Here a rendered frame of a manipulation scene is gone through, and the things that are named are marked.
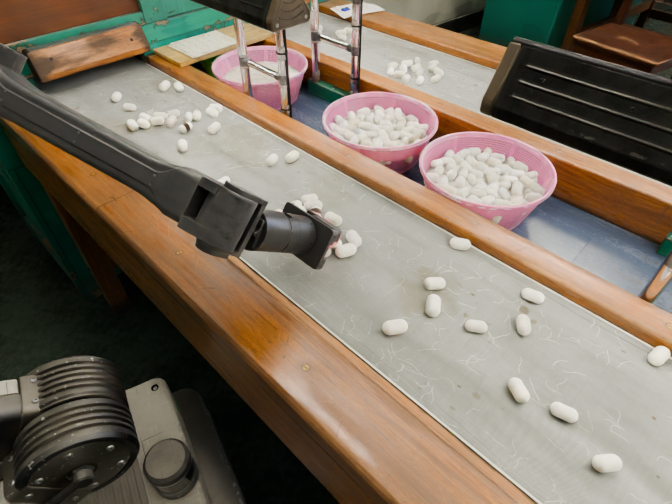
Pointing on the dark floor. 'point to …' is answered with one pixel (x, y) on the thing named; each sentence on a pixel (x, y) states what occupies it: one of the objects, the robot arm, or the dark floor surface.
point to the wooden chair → (626, 44)
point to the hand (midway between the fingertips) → (335, 238)
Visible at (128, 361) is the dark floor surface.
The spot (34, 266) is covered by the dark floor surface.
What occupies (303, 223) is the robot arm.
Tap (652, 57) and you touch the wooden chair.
